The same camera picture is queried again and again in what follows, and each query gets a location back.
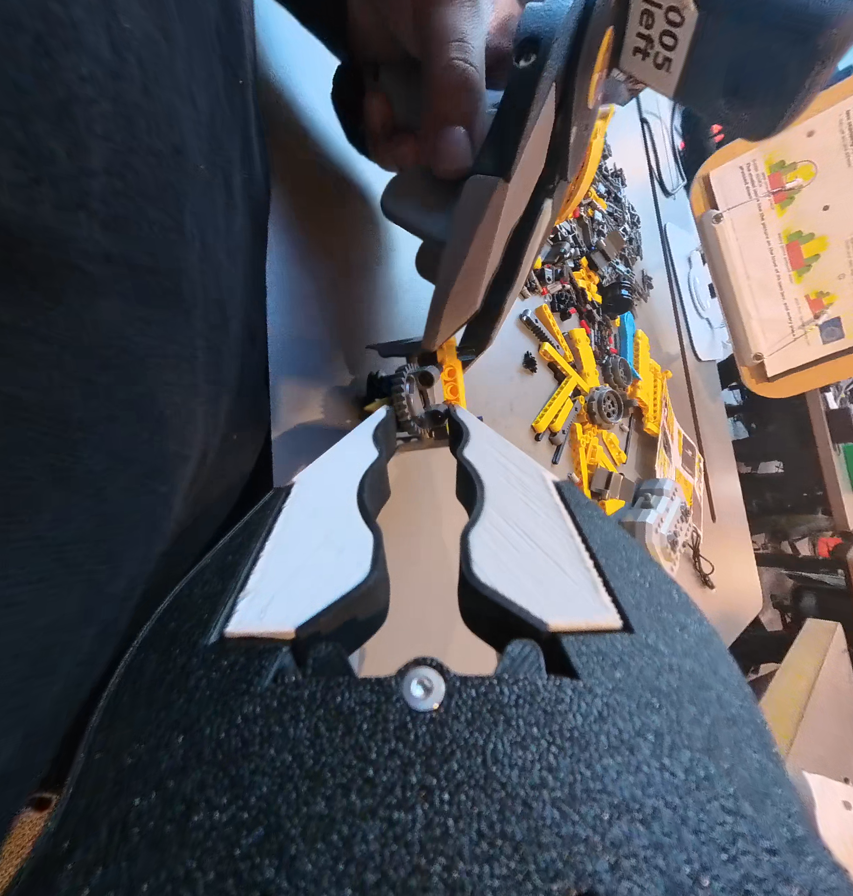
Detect grey battery hub brick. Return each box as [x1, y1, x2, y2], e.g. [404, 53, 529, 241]
[619, 478, 697, 575]

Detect blue panel brick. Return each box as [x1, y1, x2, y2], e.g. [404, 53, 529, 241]
[617, 310, 641, 382]

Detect person's left hand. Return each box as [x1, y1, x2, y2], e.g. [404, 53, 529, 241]
[331, 0, 525, 183]

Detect wooden board with instruction sheet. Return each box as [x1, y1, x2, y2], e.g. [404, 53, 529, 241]
[689, 66, 853, 400]

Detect yellow grey gear brick assembly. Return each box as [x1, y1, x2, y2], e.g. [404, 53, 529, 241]
[363, 336, 469, 449]

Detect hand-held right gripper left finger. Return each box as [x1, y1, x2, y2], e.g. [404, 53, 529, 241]
[223, 406, 392, 655]

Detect yellow toy vehicle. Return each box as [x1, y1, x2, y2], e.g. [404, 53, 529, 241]
[552, 105, 616, 225]

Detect person's dark clothing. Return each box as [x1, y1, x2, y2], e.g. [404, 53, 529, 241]
[0, 0, 343, 862]

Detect pile of yellow beams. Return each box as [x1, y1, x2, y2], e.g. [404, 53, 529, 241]
[531, 304, 641, 519]

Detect white flat device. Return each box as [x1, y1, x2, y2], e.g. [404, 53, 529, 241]
[664, 223, 734, 362]

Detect black cable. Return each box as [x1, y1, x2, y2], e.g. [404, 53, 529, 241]
[684, 526, 718, 592]

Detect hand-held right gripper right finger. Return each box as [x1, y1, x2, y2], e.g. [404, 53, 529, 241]
[449, 405, 625, 634]

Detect large yellow beam assembly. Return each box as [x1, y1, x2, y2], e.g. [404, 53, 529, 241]
[629, 329, 674, 436]

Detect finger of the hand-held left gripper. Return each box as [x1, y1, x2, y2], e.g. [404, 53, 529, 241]
[421, 175, 514, 349]
[460, 191, 556, 359]

